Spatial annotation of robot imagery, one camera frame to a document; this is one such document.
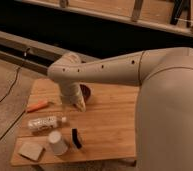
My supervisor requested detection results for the dark red bowl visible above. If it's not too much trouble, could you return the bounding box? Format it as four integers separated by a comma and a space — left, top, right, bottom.
80, 84, 91, 101

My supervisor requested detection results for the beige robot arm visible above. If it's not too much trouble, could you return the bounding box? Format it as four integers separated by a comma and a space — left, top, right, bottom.
47, 47, 193, 171

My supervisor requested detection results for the tan sponge block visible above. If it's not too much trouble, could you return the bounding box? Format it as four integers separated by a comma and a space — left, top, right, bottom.
18, 142, 44, 161

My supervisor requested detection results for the clear plastic bottle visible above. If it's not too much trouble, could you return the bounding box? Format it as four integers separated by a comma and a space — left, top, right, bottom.
27, 116, 67, 132

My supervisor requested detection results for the wooden cutting board table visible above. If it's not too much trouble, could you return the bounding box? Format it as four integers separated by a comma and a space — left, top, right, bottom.
11, 79, 138, 166

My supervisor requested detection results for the grey metal rail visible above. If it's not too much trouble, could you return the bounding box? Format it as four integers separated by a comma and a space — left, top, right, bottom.
0, 28, 99, 76

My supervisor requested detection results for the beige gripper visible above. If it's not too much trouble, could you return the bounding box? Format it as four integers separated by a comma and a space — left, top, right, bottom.
59, 83, 86, 112

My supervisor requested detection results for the white ceramic cup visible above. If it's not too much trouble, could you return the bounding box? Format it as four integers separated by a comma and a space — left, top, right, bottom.
48, 130, 68, 155

